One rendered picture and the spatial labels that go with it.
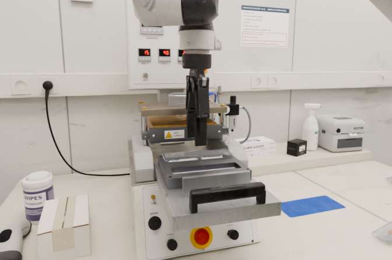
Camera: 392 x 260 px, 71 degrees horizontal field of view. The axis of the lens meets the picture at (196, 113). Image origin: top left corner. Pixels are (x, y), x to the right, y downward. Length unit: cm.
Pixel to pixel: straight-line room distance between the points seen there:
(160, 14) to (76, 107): 85
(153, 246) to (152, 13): 56
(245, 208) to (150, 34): 71
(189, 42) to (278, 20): 104
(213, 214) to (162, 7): 42
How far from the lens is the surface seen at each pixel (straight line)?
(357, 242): 96
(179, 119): 92
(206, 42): 68
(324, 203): 114
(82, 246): 84
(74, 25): 137
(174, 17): 61
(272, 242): 88
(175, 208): 55
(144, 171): 76
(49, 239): 82
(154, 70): 104
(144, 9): 61
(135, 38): 104
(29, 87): 133
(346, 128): 162
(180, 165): 69
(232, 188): 54
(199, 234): 79
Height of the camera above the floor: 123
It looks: 9 degrees down
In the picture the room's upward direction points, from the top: straight up
